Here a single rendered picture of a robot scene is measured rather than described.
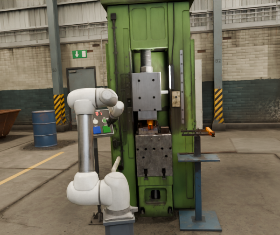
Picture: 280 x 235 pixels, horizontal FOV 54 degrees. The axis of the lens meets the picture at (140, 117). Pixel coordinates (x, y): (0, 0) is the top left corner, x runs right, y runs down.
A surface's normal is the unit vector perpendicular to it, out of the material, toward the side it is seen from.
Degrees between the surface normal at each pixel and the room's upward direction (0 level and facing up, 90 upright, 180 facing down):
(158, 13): 90
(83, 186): 75
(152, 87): 90
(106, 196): 87
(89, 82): 90
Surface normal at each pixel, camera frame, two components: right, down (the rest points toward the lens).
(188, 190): -0.04, 0.11
